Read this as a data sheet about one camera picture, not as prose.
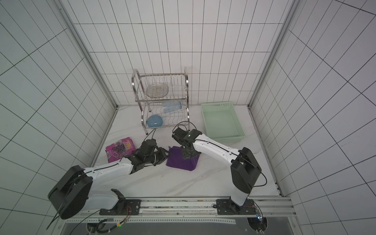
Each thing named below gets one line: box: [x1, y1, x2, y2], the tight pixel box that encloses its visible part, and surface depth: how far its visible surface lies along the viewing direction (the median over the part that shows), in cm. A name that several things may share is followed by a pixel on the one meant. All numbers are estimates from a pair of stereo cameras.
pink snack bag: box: [105, 137, 136, 164], surface depth 90 cm
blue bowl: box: [146, 114, 164, 128], surface depth 103 cm
